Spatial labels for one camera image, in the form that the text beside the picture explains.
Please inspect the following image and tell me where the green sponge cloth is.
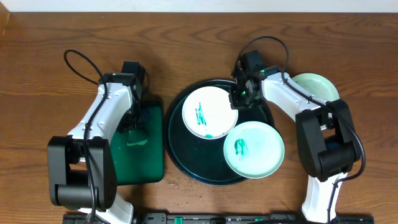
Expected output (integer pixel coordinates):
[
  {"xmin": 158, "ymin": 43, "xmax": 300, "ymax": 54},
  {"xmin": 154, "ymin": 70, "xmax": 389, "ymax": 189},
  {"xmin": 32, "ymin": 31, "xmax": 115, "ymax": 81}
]
[{"xmin": 127, "ymin": 129, "xmax": 148, "ymax": 146}]

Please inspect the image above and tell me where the white plate top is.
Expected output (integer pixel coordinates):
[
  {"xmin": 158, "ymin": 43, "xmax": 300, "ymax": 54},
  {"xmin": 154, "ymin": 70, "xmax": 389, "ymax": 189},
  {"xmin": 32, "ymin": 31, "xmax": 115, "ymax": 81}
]
[{"xmin": 182, "ymin": 86, "xmax": 239, "ymax": 140}]

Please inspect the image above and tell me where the white plate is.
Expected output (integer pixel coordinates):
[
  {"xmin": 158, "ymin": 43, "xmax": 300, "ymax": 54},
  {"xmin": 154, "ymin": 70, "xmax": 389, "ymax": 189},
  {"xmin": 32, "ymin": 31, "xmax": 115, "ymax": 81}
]
[
  {"xmin": 223, "ymin": 121, "xmax": 285, "ymax": 179},
  {"xmin": 292, "ymin": 73, "xmax": 340, "ymax": 101},
  {"xmin": 182, "ymin": 86, "xmax": 239, "ymax": 140}
]

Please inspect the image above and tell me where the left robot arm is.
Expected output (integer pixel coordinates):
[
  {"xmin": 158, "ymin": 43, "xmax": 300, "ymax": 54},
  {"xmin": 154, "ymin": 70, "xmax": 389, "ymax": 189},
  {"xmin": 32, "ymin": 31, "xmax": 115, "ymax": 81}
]
[{"xmin": 47, "ymin": 72, "xmax": 144, "ymax": 223}]

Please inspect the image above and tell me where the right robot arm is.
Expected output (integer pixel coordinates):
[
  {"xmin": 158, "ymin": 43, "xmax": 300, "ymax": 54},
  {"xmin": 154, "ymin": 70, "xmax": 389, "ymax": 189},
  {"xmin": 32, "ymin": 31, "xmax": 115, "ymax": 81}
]
[{"xmin": 229, "ymin": 66, "xmax": 366, "ymax": 223}]

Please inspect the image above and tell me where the green rectangular tray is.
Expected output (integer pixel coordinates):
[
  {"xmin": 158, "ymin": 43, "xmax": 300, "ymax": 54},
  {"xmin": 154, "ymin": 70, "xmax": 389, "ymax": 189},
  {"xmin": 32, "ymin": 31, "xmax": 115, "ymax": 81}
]
[{"xmin": 111, "ymin": 101, "xmax": 164, "ymax": 185}]

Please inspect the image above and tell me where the round black tray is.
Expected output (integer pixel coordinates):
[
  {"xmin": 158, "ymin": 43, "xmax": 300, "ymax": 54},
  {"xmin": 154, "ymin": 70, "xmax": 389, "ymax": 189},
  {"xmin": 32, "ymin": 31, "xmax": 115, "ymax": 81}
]
[{"xmin": 163, "ymin": 78, "xmax": 275, "ymax": 187}]

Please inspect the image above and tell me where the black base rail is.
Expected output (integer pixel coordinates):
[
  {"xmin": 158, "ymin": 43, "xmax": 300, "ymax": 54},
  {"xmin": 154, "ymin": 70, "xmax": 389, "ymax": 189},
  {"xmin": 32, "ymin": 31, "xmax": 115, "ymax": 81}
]
[{"xmin": 62, "ymin": 213, "xmax": 375, "ymax": 224}]

